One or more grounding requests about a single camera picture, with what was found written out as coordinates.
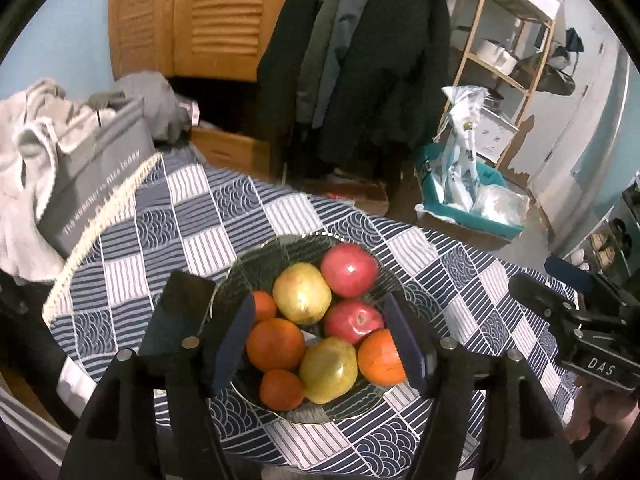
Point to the small orange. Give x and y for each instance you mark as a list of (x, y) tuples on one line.
[(281, 390), (264, 306)]

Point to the beige crumpled cloth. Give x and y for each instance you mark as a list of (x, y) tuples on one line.
[(20, 185)]

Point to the wooden louvered wardrobe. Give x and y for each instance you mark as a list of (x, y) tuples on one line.
[(215, 20)]

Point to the teal plastic basket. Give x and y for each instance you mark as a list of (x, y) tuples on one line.
[(495, 230)]

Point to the large orange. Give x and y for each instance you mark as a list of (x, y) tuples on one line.
[(275, 344), (380, 360)]

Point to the plain cardboard box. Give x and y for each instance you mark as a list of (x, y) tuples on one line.
[(465, 234)]

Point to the white printed plastic bag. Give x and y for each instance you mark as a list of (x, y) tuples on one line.
[(462, 160)]

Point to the grey hanging jacket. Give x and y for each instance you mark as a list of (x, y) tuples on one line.
[(340, 35)]

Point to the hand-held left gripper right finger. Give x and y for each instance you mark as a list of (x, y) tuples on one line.
[(407, 345)]

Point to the white door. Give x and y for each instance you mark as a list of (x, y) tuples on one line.
[(560, 125)]

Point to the wooden shelf rack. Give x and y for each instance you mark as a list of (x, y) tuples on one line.
[(467, 45)]

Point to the brown cardboard box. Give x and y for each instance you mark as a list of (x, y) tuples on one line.
[(230, 152)]

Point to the cardboard box with red label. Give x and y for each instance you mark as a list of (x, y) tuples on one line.
[(360, 195)]

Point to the yellow pear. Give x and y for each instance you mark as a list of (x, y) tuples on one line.
[(330, 370)]

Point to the white patterned storage box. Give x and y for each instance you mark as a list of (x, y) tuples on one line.
[(495, 132)]

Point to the black hanging coat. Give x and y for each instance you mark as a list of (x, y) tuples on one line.
[(390, 85)]

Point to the person's right hand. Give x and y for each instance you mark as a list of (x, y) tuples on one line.
[(595, 410)]

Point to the steel pot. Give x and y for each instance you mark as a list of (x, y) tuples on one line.
[(492, 101)]

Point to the grey crumpled clothing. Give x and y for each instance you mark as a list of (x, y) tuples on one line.
[(150, 95)]

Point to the blue white patterned tablecloth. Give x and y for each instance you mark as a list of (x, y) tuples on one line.
[(175, 220)]

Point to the white cooking pot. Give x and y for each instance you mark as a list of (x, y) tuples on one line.
[(495, 55)]

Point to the grey shoe rack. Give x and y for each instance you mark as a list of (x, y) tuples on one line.
[(625, 210)]

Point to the grey paper bag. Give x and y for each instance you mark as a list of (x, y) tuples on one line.
[(100, 160)]

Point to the clear plastic bag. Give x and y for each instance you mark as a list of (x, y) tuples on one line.
[(500, 205)]

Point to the dark hanging jacket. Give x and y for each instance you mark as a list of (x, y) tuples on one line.
[(280, 60)]

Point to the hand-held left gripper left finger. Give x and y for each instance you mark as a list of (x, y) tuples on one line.
[(232, 350)]

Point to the dark glass plate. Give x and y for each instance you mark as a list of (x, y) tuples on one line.
[(280, 255)]

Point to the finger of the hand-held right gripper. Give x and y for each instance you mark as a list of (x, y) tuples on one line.
[(567, 272), (537, 295)]

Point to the red apple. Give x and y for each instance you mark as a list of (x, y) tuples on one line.
[(349, 270), (352, 321)]

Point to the dark hanging umbrella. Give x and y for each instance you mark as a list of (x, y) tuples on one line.
[(575, 40)]

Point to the large green pear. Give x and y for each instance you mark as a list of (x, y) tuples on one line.
[(301, 292)]

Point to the rows of shoes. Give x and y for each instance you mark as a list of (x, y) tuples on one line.
[(607, 255)]

